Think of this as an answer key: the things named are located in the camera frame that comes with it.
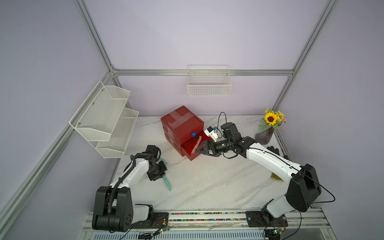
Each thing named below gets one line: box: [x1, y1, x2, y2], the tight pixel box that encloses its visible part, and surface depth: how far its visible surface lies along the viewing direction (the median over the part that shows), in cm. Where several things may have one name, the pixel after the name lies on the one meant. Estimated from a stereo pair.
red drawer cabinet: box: [160, 105, 213, 162], surface depth 90 cm
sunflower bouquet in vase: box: [255, 108, 287, 145], surface depth 86 cm
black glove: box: [267, 145, 289, 160], surface depth 101 cm
